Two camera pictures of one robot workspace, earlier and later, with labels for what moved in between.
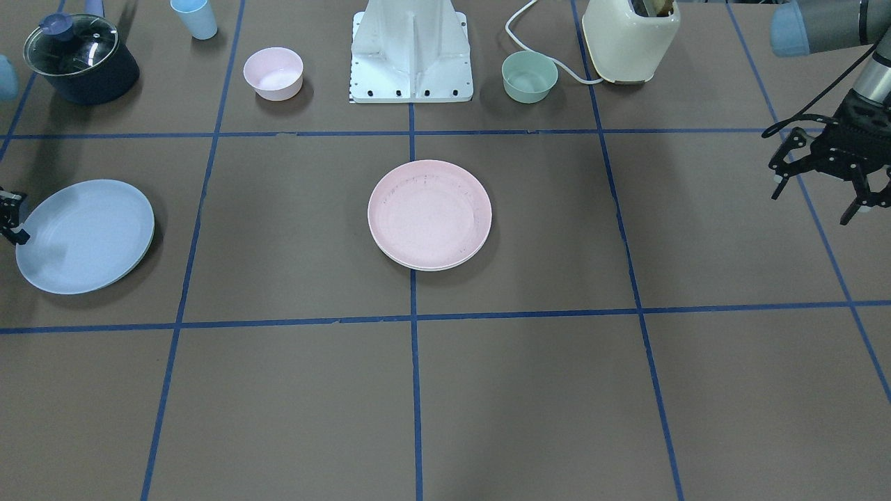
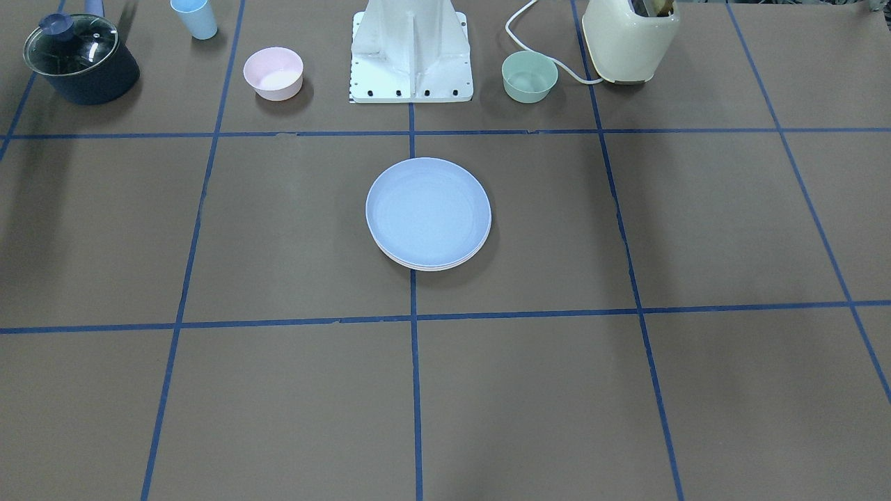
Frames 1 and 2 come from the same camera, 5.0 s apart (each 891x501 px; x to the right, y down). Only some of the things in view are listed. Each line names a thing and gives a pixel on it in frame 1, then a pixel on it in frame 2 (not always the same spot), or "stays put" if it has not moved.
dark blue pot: (81, 58) stays put
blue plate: (85, 236) to (428, 211)
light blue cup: (197, 17) stays put
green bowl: (528, 77) stays put
